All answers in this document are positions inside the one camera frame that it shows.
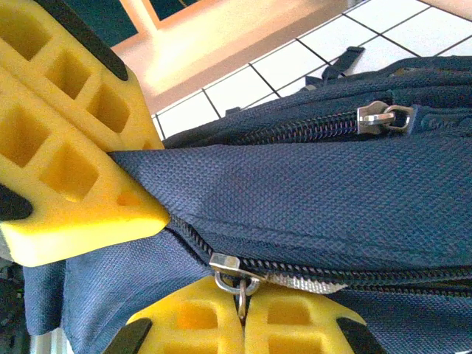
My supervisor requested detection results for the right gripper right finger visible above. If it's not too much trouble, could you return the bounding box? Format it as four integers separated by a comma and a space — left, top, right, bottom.
243, 282, 387, 354

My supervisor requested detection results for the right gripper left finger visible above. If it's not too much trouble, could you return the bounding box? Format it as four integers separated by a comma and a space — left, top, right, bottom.
105, 275, 246, 354

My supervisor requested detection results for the navy blue backpack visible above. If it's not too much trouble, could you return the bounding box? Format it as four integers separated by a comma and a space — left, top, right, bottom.
21, 46, 472, 354

